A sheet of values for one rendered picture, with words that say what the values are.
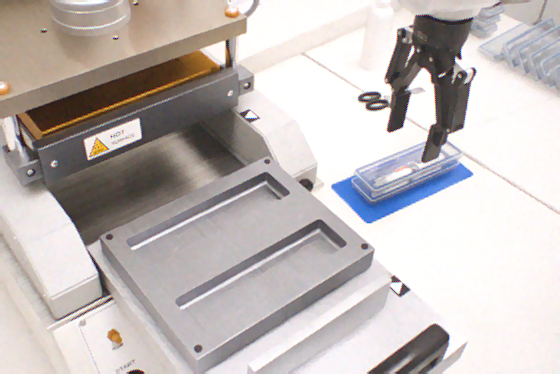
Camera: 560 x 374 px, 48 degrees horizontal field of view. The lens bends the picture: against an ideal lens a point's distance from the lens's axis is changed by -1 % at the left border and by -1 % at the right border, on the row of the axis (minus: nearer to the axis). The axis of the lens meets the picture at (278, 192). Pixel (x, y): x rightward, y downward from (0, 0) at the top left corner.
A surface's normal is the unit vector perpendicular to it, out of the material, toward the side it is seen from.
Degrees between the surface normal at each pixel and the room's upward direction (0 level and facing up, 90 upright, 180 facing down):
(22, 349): 0
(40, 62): 0
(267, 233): 0
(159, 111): 90
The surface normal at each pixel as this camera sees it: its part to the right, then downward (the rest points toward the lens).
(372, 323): 0.05, -0.73
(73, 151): 0.62, 0.56
